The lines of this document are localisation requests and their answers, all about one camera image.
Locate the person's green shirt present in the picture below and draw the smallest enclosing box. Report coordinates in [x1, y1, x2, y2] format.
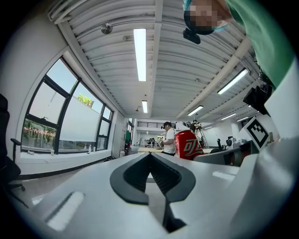
[225, 0, 295, 91]

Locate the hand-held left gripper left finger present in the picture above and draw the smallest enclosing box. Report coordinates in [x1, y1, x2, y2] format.
[14, 152, 168, 239]

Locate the black head camera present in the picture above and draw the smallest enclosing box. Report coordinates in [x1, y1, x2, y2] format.
[183, 28, 201, 44]

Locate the person's head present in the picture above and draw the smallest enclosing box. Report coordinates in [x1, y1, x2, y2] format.
[183, 0, 233, 35]

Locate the silver ceiling dome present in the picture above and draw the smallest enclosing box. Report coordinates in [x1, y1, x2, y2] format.
[100, 22, 114, 35]

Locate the black-framed window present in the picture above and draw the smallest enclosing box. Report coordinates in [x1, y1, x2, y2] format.
[21, 56, 114, 155]

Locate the red soda can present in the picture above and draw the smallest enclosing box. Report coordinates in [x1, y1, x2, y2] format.
[174, 129, 204, 161]

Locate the white cabinet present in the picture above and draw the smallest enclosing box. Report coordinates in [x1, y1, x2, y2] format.
[112, 122, 127, 158]

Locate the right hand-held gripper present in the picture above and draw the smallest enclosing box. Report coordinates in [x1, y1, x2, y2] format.
[193, 115, 280, 168]

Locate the black office chair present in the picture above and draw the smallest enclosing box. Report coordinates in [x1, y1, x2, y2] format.
[0, 93, 26, 207]

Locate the rectangular wooden table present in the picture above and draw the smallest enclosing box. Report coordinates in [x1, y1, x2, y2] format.
[137, 147, 164, 154]

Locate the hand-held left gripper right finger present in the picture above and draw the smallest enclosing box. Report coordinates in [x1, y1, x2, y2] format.
[150, 137, 299, 239]

